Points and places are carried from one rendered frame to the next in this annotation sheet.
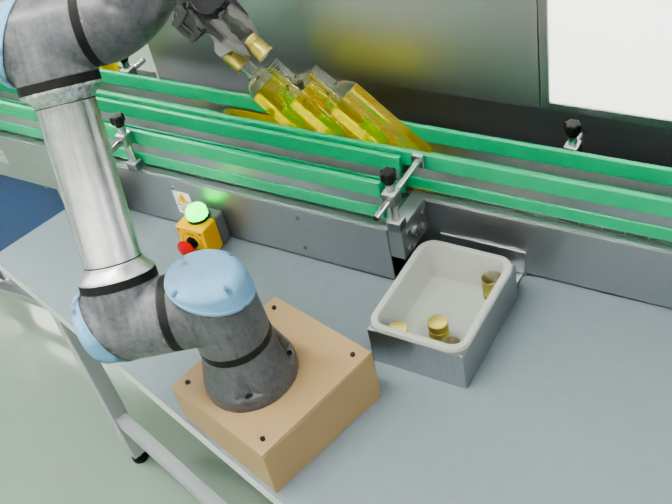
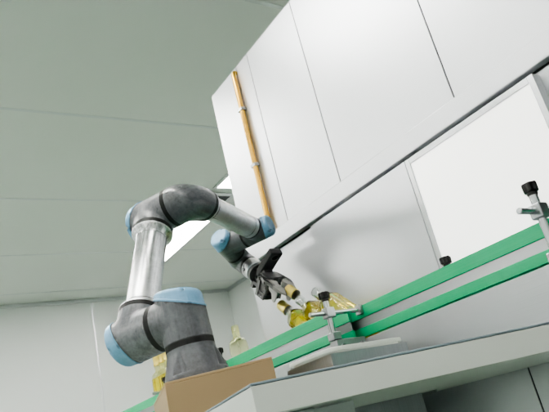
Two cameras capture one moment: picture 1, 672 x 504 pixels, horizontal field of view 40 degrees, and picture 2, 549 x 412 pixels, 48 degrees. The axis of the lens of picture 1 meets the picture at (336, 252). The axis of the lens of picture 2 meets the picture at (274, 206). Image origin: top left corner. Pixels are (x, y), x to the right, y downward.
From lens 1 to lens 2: 135 cm
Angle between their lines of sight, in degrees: 63
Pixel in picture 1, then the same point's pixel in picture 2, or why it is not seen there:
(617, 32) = (459, 199)
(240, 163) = (268, 348)
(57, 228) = not seen: outside the picture
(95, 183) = (145, 260)
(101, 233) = (137, 281)
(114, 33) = (174, 195)
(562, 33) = (436, 217)
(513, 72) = (422, 259)
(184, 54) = not seen: hidden behind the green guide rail
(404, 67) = (373, 291)
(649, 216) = (479, 270)
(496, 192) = (401, 311)
